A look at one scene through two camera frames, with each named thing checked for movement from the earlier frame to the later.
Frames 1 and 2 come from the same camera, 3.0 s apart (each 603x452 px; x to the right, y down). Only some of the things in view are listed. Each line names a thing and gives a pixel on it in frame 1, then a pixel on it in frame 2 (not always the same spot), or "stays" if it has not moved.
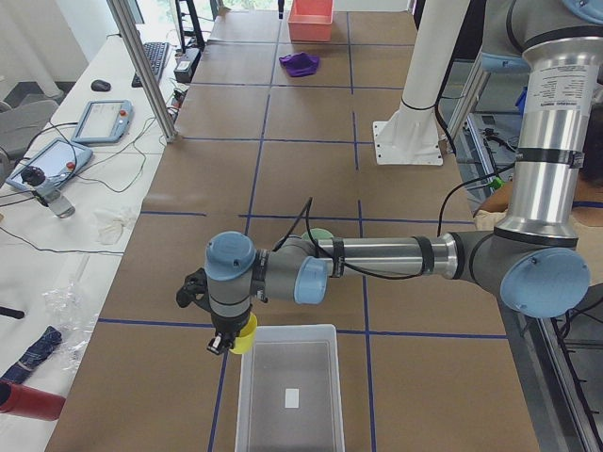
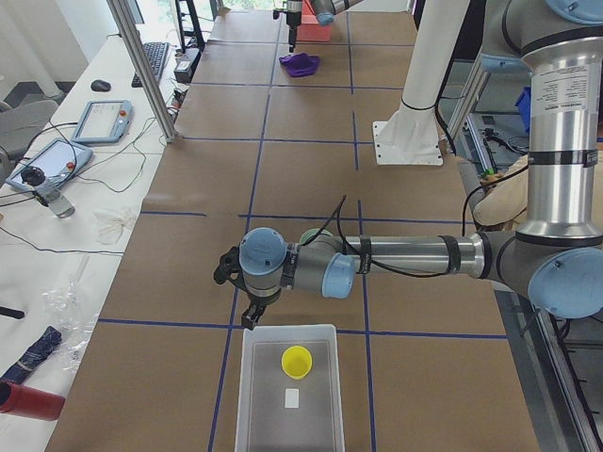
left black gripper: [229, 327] -> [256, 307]
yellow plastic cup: [246, 342] -> [297, 362]
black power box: [186, 65] stays
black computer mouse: [100, 86] stays
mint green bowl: [317, 234] stays
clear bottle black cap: [46, 192] stays
